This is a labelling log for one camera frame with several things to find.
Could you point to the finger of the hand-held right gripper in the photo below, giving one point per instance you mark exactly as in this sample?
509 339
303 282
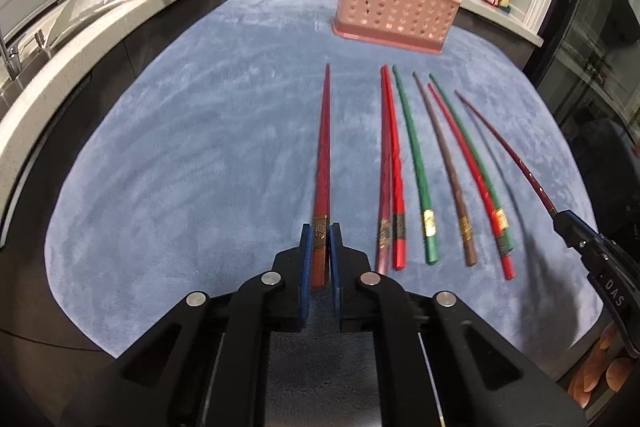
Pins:
587 229
567 232

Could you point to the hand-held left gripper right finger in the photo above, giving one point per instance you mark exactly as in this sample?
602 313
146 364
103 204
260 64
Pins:
336 267

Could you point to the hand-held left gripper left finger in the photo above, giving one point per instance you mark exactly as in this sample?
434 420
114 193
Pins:
306 267

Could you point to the maroon chopstick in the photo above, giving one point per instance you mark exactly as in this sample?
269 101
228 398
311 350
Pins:
382 249

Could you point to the green chopstick with gold band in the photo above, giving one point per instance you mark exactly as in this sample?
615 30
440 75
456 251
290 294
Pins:
509 242
419 167

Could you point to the red chopstick with dark band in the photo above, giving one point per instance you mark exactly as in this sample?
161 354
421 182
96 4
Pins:
398 252
506 264

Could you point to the dark red speckled chopstick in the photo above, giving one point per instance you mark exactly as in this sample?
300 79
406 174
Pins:
524 167

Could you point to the red chopstick with gold band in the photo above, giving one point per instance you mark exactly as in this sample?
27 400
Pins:
324 157

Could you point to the brown chopstick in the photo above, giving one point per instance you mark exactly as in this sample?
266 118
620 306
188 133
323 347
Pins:
446 157

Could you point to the person's right hand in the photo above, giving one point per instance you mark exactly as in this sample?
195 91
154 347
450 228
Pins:
612 372

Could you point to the blue-grey plush mat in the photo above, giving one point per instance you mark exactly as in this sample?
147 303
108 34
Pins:
200 157

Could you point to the white kitchen counter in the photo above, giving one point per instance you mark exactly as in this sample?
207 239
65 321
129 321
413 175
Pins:
50 57

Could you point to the steel faucet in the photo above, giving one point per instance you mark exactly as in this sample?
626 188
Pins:
9 57

